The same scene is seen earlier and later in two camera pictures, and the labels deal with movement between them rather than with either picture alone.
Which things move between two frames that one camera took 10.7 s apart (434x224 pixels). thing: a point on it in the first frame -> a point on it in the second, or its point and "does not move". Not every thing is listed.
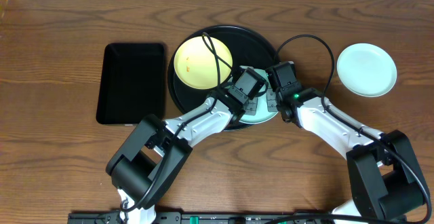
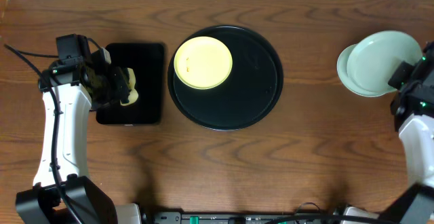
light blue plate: [262, 115] -> [373, 60]
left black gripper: [251, 105] -> [123, 85]
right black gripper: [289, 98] -> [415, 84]
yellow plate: [196, 64] does not move
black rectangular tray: [132, 83] does not move
